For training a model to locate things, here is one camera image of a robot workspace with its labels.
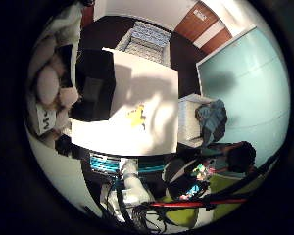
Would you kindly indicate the orange and white plush toy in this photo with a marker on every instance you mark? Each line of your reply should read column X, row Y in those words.
column 136, row 116

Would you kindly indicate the black fabric container box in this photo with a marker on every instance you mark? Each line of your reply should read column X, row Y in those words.
column 94, row 84

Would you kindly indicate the brown wooden door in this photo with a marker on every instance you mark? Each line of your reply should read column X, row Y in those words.
column 202, row 28

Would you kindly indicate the cyan rack under table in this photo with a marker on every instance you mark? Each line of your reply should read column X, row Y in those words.
column 104, row 164

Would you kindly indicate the white storage bin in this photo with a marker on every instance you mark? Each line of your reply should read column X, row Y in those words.
column 187, row 120

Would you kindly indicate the blue checked cloth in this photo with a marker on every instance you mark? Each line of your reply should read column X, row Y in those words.
column 213, row 120

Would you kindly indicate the black backpack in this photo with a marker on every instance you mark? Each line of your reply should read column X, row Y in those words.
column 181, row 178

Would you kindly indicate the teal partition board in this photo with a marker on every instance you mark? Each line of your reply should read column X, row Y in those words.
column 251, row 94

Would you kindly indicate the dark haired person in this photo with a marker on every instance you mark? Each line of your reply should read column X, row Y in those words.
column 240, row 157

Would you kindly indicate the red bar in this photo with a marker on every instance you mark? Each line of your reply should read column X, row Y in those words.
column 192, row 204

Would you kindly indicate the green seat cushion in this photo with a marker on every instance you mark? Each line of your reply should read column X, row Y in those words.
column 222, row 187

